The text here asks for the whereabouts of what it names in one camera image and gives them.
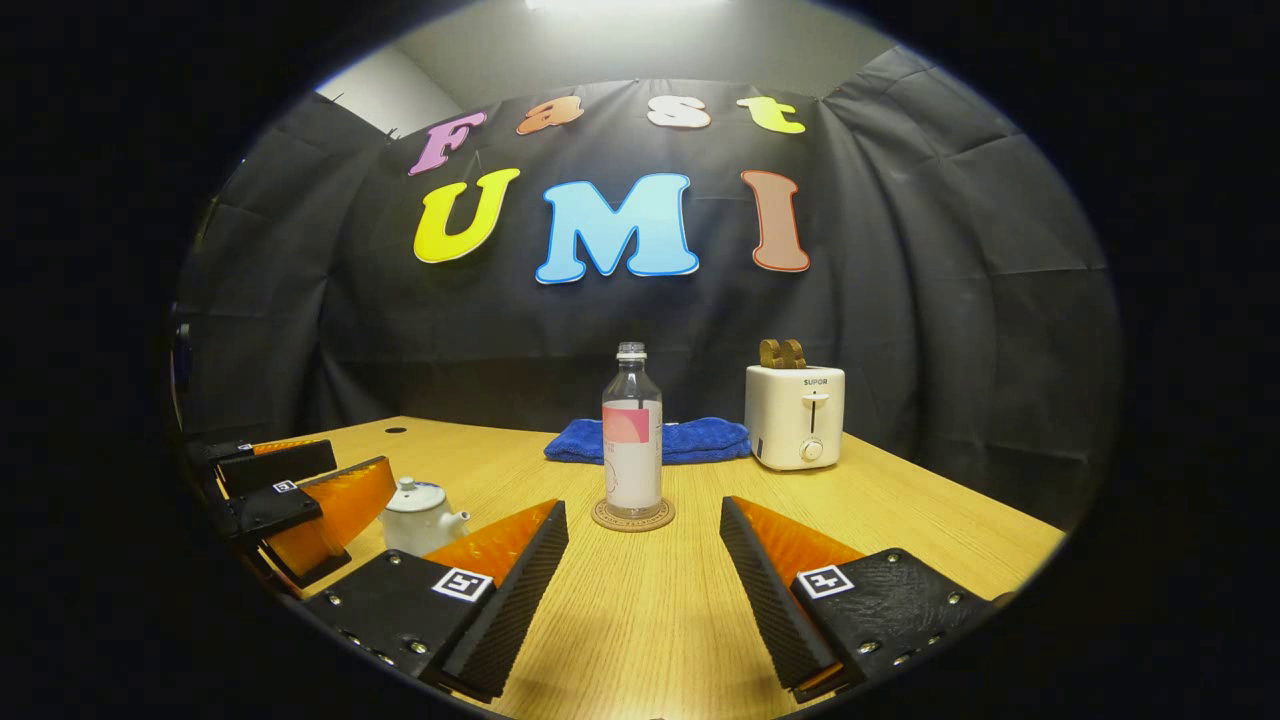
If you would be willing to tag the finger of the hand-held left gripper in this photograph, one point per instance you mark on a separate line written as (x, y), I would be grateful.
(260, 510)
(280, 466)

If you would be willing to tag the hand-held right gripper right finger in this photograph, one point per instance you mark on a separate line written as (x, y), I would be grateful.
(765, 600)

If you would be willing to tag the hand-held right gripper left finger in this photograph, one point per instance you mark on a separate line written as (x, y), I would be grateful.
(520, 600)

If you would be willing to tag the round brown coaster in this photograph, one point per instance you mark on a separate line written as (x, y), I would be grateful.
(610, 524)

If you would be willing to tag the white ceramic teacup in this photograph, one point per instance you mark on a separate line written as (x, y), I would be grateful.
(415, 532)

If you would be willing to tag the clear plastic water bottle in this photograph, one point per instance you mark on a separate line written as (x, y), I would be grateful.
(632, 470)

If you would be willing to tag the blue towel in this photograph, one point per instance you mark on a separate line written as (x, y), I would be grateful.
(710, 440)

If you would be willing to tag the white toaster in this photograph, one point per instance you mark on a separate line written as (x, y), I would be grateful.
(790, 420)

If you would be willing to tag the brown toast slice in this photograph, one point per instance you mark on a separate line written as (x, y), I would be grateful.
(770, 353)
(794, 353)

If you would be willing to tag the black backdrop cloth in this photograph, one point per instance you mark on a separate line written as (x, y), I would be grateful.
(900, 300)

